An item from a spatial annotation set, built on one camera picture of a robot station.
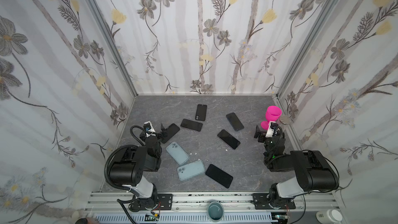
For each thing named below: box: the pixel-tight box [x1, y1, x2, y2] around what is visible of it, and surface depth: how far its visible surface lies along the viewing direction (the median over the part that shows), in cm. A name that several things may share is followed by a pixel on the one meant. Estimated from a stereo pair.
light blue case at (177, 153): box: [165, 141, 190, 166], surface depth 92 cm
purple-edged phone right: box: [217, 129, 241, 150], surface depth 98 cm
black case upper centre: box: [195, 103, 208, 122], surface depth 113 cm
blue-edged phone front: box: [205, 163, 234, 189], surface depth 84 cm
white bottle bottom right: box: [315, 208, 343, 224], surface depth 65 cm
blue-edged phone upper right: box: [225, 112, 245, 132], surface depth 106 cm
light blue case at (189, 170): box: [176, 159, 206, 181], surface depth 86 cm
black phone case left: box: [161, 123, 180, 144], surface depth 104 cm
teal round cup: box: [207, 201, 225, 222], surface depth 73 cm
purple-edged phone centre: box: [180, 118, 203, 132], surface depth 106 cm
